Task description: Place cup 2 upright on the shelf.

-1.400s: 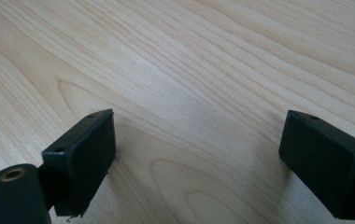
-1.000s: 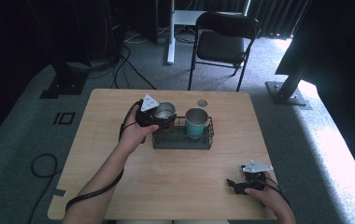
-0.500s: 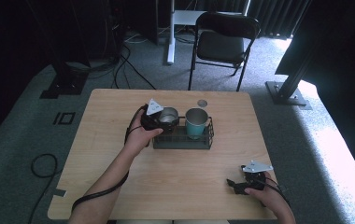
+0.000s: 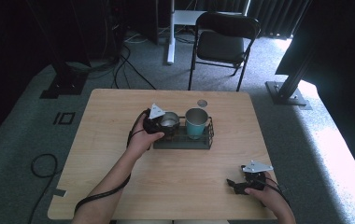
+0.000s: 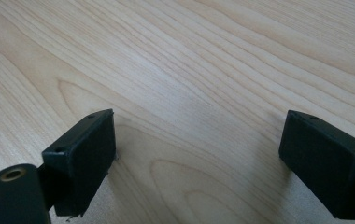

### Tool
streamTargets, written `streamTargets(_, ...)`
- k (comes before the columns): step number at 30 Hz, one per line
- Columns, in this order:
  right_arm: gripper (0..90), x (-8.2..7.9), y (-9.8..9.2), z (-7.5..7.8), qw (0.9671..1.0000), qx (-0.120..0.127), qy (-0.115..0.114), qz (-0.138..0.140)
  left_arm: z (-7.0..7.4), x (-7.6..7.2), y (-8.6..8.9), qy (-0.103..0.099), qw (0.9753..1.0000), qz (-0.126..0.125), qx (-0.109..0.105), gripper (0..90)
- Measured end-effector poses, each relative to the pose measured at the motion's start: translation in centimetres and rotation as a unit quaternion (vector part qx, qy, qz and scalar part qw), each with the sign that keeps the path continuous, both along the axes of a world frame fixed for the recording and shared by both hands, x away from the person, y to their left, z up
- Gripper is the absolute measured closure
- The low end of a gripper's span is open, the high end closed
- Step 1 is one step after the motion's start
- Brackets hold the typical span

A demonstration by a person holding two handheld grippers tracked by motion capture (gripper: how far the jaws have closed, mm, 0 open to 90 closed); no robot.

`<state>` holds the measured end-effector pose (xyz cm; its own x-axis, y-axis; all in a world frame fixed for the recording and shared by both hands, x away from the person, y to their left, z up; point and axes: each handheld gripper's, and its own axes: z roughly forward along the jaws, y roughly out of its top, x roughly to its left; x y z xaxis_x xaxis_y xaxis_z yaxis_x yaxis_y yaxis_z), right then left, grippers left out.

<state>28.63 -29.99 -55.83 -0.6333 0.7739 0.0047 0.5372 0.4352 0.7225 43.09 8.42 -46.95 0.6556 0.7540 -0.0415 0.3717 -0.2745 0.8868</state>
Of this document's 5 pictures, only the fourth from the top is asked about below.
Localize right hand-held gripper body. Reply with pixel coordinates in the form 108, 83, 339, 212
241, 160, 274, 191

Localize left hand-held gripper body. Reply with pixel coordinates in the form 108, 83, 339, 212
143, 103, 166, 134

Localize brown metal cup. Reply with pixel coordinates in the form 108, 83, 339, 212
159, 111, 180, 138

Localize black wire basket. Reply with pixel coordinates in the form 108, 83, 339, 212
151, 115, 215, 150

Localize teal metal cup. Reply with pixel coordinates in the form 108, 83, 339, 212
184, 107, 209, 140

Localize person's right hand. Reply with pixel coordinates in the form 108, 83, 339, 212
244, 172, 288, 213

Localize person's left hand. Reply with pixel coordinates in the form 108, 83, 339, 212
125, 109, 165, 161

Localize black metal stand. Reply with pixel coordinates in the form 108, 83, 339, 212
39, 0, 92, 100

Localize black folding chair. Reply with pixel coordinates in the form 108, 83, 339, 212
188, 11, 262, 92

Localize grey floor tape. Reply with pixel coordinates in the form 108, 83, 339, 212
52, 188, 68, 198

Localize dark pleated curtain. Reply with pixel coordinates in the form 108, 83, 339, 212
247, 0, 310, 40

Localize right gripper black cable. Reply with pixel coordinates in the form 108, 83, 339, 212
259, 177, 291, 208

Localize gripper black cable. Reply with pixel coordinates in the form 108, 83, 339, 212
74, 110, 151, 216
259, 177, 291, 208

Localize black floor cables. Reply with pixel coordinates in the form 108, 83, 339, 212
111, 45, 157, 91

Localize white desk frame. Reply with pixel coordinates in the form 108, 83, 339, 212
166, 0, 251, 65

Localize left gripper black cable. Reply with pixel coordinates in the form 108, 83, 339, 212
74, 110, 151, 216

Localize black stand with base plate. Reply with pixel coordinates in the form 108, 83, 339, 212
265, 46, 313, 110

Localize black looped cable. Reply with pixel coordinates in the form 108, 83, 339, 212
29, 153, 63, 224

